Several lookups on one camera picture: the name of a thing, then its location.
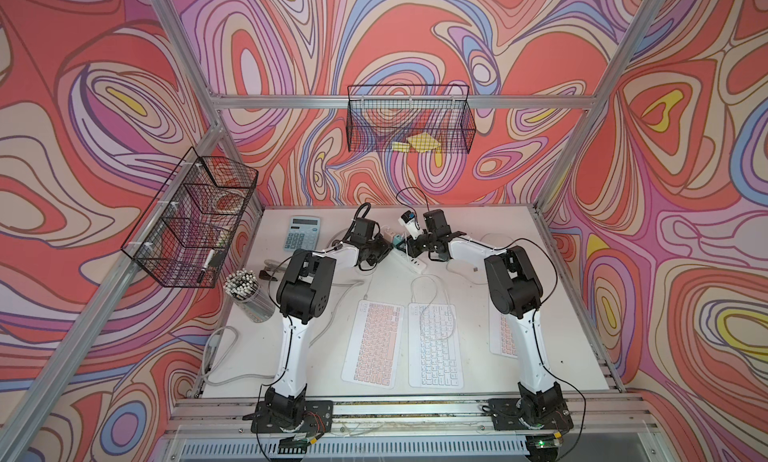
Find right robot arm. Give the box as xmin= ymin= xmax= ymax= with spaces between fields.
xmin=398 ymin=209 xmax=562 ymax=404

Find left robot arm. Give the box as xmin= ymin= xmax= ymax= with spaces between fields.
xmin=261 ymin=202 xmax=390 ymax=413

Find black wire basket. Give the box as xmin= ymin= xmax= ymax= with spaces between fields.
xmin=121 ymin=148 xmax=258 ymax=288
xmin=346 ymin=82 xmax=477 ymax=154

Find black wire basket left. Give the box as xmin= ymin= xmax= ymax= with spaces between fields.
xmin=121 ymin=148 xmax=258 ymax=288

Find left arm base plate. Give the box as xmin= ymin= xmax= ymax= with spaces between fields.
xmin=250 ymin=399 xmax=334 ymax=436

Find black wire basket back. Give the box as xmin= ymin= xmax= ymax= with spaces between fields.
xmin=346 ymin=82 xmax=477 ymax=154

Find blue calculator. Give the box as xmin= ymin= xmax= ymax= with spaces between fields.
xmin=283 ymin=216 xmax=321 ymax=252

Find grey stapler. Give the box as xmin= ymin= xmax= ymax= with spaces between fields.
xmin=258 ymin=259 xmax=288 ymax=282

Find clear cup of pens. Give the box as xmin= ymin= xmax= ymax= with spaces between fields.
xmin=224 ymin=269 xmax=276 ymax=323

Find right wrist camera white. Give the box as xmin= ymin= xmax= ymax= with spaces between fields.
xmin=398 ymin=210 xmax=422 ymax=239

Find white keyboard middle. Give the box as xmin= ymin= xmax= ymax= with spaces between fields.
xmin=408 ymin=303 xmax=464 ymax=390

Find white power strip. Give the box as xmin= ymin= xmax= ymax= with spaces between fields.
xmin=390 ymin=249 xmax=428 ymax=275

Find yellow sticky notes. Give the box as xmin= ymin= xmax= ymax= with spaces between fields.
xmin=390 ymin=132 xmax=441 ymax=153

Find white cable of keyboard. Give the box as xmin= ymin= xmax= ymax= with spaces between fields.
xmin=409 ymin=274 xmax=457 ymax=343

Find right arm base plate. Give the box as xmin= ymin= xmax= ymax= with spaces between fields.
xmin=481 ymin=397 xmax=574 ymax=434

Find pink keyboard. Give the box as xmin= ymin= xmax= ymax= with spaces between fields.
xmin=341 ymin=300 xmax=405 ymax=389
xmin=489 ymin=307 xmax=517 ymax=358

